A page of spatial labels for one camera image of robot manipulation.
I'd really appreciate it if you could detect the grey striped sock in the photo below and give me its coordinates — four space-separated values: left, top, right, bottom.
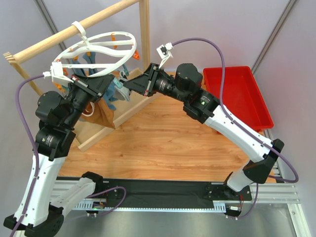
113 86 131 102

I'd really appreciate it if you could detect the white round clip hanger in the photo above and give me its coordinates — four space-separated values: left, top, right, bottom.
53 21 137 78

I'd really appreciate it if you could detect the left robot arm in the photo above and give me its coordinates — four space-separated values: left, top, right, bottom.
3 74 114 237

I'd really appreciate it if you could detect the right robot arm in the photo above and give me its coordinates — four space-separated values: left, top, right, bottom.
123 63 284 192

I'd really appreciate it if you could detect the brown sock with cream cuff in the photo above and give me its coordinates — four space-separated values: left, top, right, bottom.
80 99 115 128

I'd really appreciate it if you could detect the blue sock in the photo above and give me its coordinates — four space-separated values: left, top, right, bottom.
74 52 118 111

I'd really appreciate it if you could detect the red plastic tray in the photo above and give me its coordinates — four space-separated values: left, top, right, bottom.
202 66 275 134

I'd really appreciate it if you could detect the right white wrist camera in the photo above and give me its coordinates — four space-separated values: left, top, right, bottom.
156 42 173 69

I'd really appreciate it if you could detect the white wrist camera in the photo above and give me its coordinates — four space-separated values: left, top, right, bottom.
156 42 173 69
43 61 74 86

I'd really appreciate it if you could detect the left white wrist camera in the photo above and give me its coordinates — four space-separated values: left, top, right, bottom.
43 61 74 86

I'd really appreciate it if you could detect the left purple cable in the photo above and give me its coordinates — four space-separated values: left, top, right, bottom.
8 75 127 237

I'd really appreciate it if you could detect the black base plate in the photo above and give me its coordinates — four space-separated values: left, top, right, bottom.
56 176 252 209

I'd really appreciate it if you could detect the aluminium frame rail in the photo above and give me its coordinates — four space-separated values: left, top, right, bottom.
14 179 312 237

